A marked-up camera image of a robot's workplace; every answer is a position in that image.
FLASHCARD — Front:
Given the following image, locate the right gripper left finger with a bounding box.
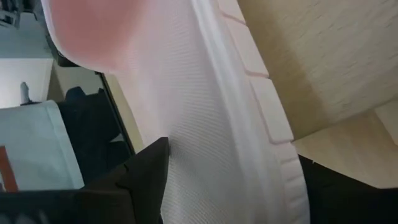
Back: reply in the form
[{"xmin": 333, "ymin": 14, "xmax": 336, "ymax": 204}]
[{"xmin": 83, "ymin": 136, "xmax": 170, "ymax": 224}]

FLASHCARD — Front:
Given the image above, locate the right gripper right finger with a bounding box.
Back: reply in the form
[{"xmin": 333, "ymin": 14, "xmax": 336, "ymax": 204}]
[{"xmin": 298, "ymin": 154, "xmax": 398, "ymax": 224}]

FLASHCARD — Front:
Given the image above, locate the pink rubber slide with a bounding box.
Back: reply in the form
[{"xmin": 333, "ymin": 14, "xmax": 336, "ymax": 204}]
[{"xmin": 40, "ymin": 0, "xmax": 312, "ymax": 224}]

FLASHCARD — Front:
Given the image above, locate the wooden shoe shelf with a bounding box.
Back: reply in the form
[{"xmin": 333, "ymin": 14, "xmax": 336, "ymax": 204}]
[{"xmin": 217, "ymin": 0, "xmax": 398, "ymax": 190}]

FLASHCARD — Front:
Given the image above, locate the white box with orange mark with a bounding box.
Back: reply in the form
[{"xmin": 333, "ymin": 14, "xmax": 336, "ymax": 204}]
[{"xmin": 0, "ymin": 100, "xmax": 85, "ymax": 191}]

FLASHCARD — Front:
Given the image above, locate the black aluminium table frame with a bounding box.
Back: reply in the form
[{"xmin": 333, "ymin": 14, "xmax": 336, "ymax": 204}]
[{"xmin": 95, "ymin": 70, "xmax": 137, "ymax": 156}]

